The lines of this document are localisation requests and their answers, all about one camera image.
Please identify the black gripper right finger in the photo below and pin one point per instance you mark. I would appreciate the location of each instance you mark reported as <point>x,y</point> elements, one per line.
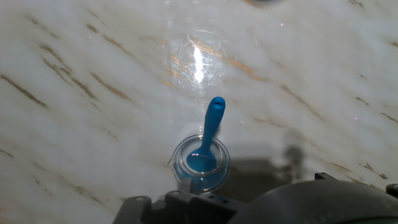
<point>199,208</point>

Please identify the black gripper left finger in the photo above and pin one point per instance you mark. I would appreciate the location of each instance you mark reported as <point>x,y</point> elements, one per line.
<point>133,211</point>

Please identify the blue plastic spoon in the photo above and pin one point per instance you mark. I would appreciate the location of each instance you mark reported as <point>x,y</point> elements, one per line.
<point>212,124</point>

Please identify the small beaker with blue liquid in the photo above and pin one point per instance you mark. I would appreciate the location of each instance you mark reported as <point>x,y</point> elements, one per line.
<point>202,177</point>

